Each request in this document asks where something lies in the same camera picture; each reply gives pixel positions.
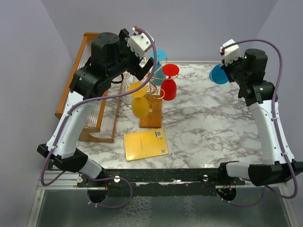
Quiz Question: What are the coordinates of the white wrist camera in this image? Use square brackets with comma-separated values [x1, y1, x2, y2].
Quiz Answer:
[127, 26, 152, 60]
[219, 39, 241, 66]

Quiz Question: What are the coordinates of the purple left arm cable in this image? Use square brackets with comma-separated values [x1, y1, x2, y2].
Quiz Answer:
[40, 27, 157, 210]

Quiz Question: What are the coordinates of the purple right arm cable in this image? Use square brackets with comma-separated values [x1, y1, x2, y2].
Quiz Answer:
[216, 39, 298, 207]

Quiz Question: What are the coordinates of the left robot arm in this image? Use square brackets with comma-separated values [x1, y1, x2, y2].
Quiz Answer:
[37, 27, 157, 187]

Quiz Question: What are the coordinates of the clear smooth wine glass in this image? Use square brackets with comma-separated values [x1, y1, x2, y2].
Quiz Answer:
[120, 78, 135, 105]

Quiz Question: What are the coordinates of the blue plastic wine glass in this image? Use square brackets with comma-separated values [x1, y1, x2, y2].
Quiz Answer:
[209, 64, 229, 85]
[151, 49, 167, 86]

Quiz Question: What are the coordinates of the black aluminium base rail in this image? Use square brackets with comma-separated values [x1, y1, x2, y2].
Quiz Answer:
[47, 160, 247, 197]

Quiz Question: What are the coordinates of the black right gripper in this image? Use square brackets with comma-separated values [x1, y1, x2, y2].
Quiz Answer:
[220, 52, 247, 86]

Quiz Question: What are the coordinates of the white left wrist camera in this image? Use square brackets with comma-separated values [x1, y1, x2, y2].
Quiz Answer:
[127, 26, 152, 60]

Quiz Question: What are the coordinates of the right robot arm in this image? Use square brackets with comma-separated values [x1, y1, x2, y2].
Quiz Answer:
[217, 45, 303, 186]

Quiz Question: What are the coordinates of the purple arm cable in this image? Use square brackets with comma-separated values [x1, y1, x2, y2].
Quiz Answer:
[216, 39, 298, 207]
[40, 27, 157, 210]

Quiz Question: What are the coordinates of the yellow plastic wine glass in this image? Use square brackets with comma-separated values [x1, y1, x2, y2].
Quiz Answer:
[131, 86, 149, 118]

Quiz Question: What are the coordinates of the wooden tiered acrylic shelf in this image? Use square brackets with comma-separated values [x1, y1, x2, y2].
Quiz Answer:
[55, 32, 121, 143]

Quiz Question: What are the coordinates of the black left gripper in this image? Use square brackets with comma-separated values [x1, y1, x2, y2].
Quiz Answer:
[107, 29, 154, 80]

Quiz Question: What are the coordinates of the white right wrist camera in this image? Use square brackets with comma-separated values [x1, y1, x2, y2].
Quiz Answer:
[219, 39, 241, 66]

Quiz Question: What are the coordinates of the blue plastic wine glass front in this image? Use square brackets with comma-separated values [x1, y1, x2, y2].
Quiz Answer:
[209, 64, 229, 85]

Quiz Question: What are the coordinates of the yellow book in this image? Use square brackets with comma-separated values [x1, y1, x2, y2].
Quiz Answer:
[124, 128, 169, 161]

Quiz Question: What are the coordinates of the red plastic wine glass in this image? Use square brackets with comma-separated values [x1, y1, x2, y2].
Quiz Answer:
[160, 63, 179, 101]

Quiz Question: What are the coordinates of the gold wire wine glass rack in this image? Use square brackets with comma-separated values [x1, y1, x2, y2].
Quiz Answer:
[123, 56, 178, 129]

